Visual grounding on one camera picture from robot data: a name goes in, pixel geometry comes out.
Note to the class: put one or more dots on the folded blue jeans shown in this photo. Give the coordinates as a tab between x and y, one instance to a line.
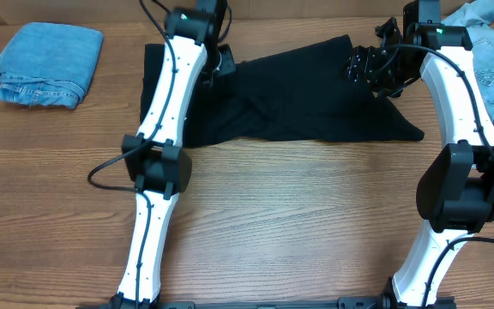
49	64

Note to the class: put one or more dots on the black t-shirt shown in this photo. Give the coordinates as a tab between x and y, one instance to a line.
301	94

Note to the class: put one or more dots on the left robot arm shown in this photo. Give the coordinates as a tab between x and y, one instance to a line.
155	158

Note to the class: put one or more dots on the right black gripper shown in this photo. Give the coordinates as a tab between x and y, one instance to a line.
359	65

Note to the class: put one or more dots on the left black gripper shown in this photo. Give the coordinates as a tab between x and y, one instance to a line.
225	60

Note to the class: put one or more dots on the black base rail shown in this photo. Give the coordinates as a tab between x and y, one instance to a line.
264	304

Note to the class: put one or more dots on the light blue denim jeans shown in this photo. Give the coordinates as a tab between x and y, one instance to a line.
477	17

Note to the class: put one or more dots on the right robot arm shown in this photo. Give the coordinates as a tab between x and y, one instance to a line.
455	196

